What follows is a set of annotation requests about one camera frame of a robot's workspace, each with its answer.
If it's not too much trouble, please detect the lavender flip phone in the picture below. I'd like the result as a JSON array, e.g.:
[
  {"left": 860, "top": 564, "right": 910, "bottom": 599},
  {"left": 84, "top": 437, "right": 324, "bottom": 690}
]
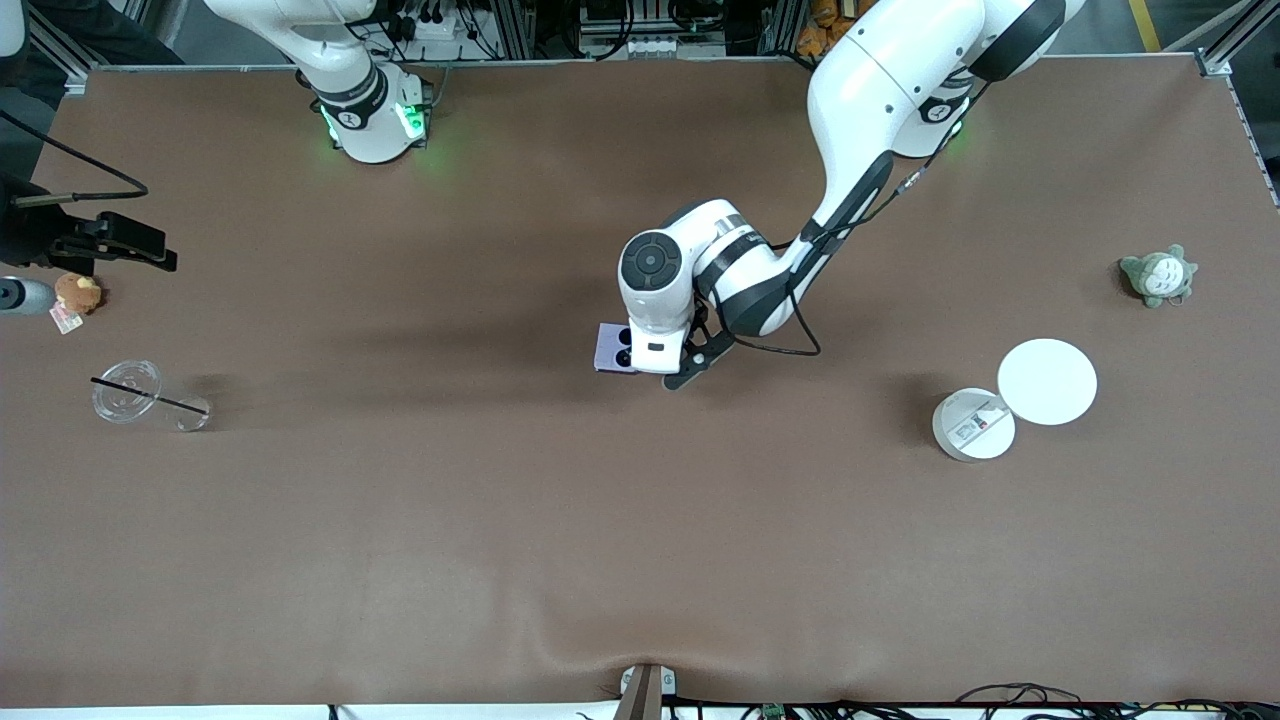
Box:
[{"left": 594, "top": 322, "right": 641, "bottom": 377}]

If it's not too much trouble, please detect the small brown plush with tag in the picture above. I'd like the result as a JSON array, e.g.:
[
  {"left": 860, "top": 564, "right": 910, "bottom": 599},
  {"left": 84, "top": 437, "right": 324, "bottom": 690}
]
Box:
[{"left": 48, "top": 272, "right": 106, "bottom": 336}]

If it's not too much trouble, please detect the clear plastic cup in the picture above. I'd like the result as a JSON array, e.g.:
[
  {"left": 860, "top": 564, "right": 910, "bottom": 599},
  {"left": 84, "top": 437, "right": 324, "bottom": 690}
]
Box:
[{"left": 91, "top": 359, "right": 213, "bottom": 434}]

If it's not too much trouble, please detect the black drinking straw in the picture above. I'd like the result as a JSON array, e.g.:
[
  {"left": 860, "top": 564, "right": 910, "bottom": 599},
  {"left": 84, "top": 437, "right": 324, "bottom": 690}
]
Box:
[{"left": 90, "top": 376, "right": 211, "bottom": 413}]

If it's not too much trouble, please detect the orange stuffed toys pile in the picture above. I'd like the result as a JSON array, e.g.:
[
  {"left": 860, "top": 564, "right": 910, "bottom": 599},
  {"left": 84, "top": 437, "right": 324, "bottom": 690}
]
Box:
[{"left": 797, "top": 0, "right": 861, "bottom": 59}]

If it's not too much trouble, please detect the white power strip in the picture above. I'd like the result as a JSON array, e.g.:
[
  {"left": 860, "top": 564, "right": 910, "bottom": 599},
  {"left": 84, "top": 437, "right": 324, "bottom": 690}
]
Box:
[{"left": 392, "top": 5, "right": 473, "bottom": 46}]

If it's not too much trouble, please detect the grey green Totoro plush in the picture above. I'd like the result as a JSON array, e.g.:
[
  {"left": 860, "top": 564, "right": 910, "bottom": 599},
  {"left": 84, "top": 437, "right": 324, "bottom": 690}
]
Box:
[{"left": 1118, "top": 244, "right": 1199, "bottom": 310}]

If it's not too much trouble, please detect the aluminium frame bar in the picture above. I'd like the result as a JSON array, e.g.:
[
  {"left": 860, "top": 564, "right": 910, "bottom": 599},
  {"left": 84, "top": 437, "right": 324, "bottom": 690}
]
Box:
[{"left": 28, "top": 10, "right": 89, "bottom": 96}]

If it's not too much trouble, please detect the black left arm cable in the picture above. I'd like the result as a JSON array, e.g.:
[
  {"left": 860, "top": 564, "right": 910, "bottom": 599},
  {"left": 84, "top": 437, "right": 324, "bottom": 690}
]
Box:
[{"left": 735, "top": 80, "right": 991, "bottom": 359}]

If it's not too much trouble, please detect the aluminium table edge rail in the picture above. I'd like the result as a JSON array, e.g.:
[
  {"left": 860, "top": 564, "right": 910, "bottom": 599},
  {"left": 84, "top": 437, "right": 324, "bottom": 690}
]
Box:
[{"left": 88, "top": 56, "right": 1201, "bottom": 71}]

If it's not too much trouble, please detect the camera mounting pole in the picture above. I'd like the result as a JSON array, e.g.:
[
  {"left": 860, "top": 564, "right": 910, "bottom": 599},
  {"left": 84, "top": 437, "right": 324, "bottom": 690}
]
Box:
[{"left": 618, "top": 662, "right": 678, "bottom": 720}]

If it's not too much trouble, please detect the aluminium frame post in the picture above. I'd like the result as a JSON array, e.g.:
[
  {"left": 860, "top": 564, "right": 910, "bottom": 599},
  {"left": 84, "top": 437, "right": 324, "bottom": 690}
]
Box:
[
  {"left": 485, "top": 0, "right": 536, "bottom": 59},
  {"left": 765, "top": 0, "right": 801, "bottom": 56}
]

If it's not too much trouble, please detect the black cable bundle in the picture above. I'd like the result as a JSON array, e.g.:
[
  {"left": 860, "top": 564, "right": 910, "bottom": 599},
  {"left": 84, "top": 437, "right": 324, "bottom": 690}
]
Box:
[{"left": 955, "top": 682, "right": 1280, "bottom": 720}]

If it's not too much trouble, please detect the aluminium table side rail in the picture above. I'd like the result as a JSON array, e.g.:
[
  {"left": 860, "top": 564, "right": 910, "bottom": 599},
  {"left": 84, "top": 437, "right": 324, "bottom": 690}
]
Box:
[{"left": 1225, "top": 72, "right": 1280, "bottom": 209}]

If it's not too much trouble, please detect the grey diagonal rail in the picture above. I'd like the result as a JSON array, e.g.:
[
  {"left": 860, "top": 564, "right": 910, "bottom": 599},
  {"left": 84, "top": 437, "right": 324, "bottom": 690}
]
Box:
[{"left": 1165, "top": 0, "right": 1251, "bottom": 56}]

